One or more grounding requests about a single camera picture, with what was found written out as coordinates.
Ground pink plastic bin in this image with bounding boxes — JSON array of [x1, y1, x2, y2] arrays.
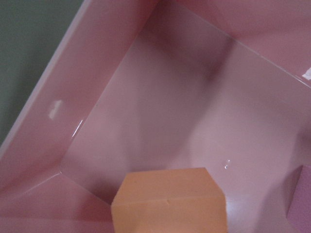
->
[[0, 0, 311, 233]]

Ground orange foam block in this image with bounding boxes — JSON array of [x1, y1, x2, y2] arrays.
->
[[111, 168, 228, 233]]

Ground pink foam block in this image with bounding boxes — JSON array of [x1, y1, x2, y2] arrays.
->
[[287, 166, 311, 233]]

